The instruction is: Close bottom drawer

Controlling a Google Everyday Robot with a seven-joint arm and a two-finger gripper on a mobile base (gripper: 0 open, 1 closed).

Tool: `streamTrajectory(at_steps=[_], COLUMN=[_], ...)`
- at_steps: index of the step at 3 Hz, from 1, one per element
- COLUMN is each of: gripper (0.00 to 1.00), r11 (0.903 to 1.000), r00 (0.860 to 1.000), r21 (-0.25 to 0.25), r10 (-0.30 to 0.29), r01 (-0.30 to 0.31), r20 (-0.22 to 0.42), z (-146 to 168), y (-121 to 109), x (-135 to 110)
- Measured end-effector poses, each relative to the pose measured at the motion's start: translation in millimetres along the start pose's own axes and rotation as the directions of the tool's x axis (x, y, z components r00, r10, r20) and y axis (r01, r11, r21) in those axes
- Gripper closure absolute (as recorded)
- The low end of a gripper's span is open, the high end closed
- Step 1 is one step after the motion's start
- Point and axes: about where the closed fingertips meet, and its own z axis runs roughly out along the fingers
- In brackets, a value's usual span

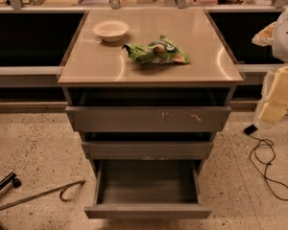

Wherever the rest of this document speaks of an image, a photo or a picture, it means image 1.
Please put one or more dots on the metal hooked rod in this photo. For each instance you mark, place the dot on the metal hooked rod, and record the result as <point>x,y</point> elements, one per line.
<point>61,190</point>

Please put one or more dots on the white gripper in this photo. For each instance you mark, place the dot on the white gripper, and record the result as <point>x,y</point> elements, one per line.
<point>286,38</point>

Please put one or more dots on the grey top drawer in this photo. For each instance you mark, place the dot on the grey top drawer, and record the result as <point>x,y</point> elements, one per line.
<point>148,118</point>

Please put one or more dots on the green chip bag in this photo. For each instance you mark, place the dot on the green chip bag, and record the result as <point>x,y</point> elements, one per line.
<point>161,51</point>

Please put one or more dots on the grey bottom drawer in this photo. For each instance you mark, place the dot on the grey bottom drawer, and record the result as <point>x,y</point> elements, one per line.
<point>147,189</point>

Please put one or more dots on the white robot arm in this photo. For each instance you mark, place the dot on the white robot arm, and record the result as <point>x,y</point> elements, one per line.
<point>276,36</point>

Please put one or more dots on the grey drawer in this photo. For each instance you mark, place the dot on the grey drawer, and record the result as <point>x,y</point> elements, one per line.
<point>147,189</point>
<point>147,150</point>
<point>148,118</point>

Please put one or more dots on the grey drawer cabinet with top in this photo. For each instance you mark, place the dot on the grey drawer cabinet with top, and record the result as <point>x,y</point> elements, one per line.
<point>148,85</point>

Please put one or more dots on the grey middle drawer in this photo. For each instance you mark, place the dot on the grey middle drawer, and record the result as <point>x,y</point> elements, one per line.
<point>147,150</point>

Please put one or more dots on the black wheeled stand leg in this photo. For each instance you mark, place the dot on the black wheeled stand leg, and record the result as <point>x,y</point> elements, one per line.
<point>11,178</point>

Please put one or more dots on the white paper bowl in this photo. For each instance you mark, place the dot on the white paper bowl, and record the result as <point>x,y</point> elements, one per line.
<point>110,30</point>

